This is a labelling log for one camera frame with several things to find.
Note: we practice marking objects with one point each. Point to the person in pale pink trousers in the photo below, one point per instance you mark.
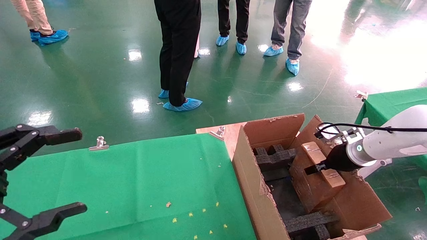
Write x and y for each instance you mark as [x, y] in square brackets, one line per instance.
[197, 46]

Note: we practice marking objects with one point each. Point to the person in beige trousers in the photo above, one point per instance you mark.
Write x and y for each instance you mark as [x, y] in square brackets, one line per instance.
[36, 13]

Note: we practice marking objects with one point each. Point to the person in slim black trousers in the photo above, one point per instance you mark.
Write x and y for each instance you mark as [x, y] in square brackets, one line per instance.
[242, 20]

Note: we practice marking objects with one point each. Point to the person in grey jeans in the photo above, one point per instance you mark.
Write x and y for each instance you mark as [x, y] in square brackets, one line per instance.
[297, 26]

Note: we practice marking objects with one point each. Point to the large open cardboard carton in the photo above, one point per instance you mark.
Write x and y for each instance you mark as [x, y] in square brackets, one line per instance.
[257, 200]

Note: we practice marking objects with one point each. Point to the person in wide black trousers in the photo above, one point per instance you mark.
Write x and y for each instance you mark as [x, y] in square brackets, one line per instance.
[180, 50]

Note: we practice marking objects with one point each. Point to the small cardboard box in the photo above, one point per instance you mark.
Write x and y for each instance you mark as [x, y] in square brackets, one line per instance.
[310, 186]

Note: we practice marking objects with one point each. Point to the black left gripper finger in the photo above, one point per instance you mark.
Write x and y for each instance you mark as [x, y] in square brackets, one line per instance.
[63, 135]
[50, 218]

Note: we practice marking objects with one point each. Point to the black foam insert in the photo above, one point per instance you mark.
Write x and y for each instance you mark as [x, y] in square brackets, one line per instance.
[310, 221]
[273, 160]

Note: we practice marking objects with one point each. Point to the large green table cloth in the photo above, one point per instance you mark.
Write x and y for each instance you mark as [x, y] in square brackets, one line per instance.
[116, 183]

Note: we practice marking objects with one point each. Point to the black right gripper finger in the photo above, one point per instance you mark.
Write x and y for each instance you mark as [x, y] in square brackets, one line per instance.
[315, 168]

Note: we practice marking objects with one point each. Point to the metal binder clip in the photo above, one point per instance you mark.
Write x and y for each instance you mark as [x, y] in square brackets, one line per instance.
[99, 145]
[218, 132]
[361, 95]

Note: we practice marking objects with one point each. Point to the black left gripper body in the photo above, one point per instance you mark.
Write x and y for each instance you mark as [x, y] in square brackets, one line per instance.
[2, 185]

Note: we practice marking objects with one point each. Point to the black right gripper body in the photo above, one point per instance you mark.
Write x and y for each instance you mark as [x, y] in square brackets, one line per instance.
[338, 160]

